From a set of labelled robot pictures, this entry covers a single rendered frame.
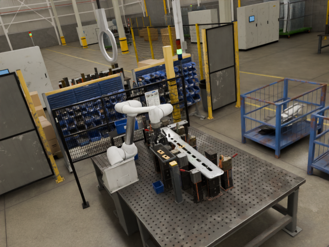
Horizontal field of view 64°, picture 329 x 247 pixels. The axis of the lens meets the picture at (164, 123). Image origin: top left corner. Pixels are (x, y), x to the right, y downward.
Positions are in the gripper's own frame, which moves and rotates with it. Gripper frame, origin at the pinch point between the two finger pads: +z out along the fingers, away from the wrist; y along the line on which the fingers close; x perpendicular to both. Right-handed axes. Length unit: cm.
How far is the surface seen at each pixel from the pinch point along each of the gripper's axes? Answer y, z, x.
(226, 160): -45, 19, 48
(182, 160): -14.2, 18.4, 17.0
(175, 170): 4.7, 15.4, 29.9
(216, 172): -29, 25, 49
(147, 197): 25, 55, -2
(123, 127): -7, 14, -105
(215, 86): -288, 55, -224
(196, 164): -24.4, 24.9, 25.6
